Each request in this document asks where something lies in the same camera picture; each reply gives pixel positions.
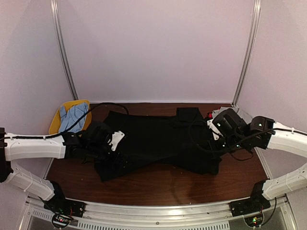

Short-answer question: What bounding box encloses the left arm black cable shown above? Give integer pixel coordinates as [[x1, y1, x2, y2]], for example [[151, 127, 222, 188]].
[[4, 102, 130, 141]]

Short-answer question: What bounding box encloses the black long sleeve shirt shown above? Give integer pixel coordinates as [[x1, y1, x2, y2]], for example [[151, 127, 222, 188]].
[[95, 107, 221, 182]]

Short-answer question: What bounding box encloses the black printed folded shirt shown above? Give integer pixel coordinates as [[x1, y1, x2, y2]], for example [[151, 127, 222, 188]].
[[207, 112, 213, 119]]

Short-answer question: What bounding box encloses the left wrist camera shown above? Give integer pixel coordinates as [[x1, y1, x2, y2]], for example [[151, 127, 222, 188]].
[[81, 121, 125, 152]]

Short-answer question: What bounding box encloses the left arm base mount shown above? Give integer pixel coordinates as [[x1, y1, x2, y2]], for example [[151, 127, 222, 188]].
[[40, 181, 85, 229]]

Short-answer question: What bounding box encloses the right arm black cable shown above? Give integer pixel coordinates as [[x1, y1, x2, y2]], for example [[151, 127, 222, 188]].
[[188, 119, 275, 161]]

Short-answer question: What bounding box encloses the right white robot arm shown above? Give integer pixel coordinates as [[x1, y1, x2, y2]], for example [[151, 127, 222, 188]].
[[207, 115, 307, 212]]

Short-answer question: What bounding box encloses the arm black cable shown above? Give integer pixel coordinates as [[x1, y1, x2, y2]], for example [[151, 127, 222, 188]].
[[4, 102, 130, 141], [188, 119, 275, 161]]

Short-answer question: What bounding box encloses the left aluminium frame post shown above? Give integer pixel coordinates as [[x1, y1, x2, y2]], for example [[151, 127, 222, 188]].
[[50, 0, 78, 100]]

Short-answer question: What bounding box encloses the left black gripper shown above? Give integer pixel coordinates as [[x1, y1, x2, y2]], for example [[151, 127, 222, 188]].
[[86, 142, 134, 172]]

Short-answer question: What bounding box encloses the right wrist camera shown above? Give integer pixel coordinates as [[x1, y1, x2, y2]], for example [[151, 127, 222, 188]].
[[207, 108, 248, 141]]

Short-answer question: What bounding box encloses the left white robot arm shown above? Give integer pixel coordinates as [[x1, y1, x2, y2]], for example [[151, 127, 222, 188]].
[[0, 128, 125, 213]]

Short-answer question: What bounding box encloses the light blue shirt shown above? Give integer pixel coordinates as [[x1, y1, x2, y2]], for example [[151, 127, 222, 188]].
[[58, 103, 88, 133]]

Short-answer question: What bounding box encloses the yellow plastic basket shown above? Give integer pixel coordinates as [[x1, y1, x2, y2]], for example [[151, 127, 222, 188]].
[[48, 100, 92, 135]]

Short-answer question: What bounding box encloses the grey shirt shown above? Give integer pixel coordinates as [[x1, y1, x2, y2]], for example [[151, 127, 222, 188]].
[[212, 106, 252, 124]]

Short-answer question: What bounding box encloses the right aluminium frame post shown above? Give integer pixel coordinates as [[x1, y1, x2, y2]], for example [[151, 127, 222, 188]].
[[232, 0, 261, 107]]

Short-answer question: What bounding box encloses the aluminium frame post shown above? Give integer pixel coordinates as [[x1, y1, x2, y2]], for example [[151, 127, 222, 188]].
[[232, 0, 261, 107], [50, 0, 78, 100]]

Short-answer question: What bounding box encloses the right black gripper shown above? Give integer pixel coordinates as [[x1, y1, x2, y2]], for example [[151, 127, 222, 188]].
[[207, 134, 247, 159]]

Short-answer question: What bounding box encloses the front aluminium rail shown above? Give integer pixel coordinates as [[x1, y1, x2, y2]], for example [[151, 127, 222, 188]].
[[24, 188, 300, 230]]

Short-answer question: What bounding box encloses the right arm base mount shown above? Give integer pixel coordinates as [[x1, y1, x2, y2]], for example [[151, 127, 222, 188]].
[[229, 180, 271, 228]]

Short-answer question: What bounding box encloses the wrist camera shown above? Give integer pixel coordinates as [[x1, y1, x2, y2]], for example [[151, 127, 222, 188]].
[[207, 108, 248, 141], [81, 121, 125, 152]]

